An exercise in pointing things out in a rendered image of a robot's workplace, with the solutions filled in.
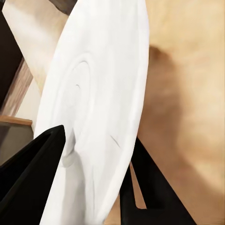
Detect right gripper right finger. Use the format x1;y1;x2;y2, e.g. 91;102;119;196
119;137;197;225

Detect saucer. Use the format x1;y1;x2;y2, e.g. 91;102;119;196
33;0;150;225

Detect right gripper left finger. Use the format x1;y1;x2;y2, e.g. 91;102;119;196
0;125;66;225

